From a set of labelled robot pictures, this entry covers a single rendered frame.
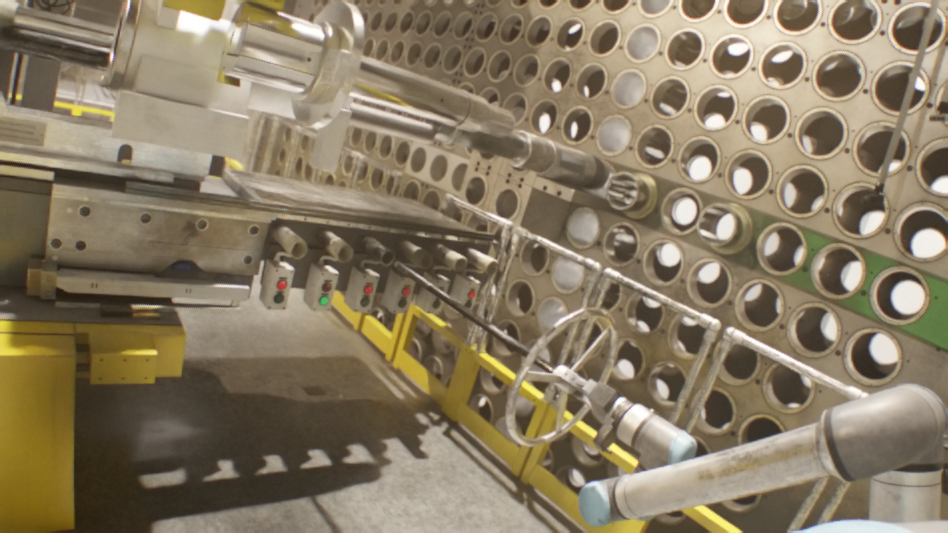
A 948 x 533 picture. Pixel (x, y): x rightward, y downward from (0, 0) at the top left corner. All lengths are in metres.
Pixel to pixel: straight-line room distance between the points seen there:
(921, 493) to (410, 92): 1.64
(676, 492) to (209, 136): 1.52
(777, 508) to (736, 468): 1.93
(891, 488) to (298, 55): 1.63
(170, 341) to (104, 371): 0.24
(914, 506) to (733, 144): 2.20
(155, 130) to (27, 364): 0.72
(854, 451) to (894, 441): 0.06
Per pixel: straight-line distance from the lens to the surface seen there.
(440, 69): 4.61
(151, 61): 1.78
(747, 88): 2.98
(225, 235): 1.89
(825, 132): 3.44
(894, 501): 1.03
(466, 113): 1.95
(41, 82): 2.29
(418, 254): 2.05
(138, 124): 1.71
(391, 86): 1.77
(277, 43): 1.57
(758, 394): 2.81
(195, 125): 1.74
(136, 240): 1.84
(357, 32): 1.59
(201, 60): 1.81
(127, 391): 2.52
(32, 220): 1.85
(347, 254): 1.89
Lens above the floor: 1.35
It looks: 11 degrees down
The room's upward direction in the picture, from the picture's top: 18 degrees clockwise
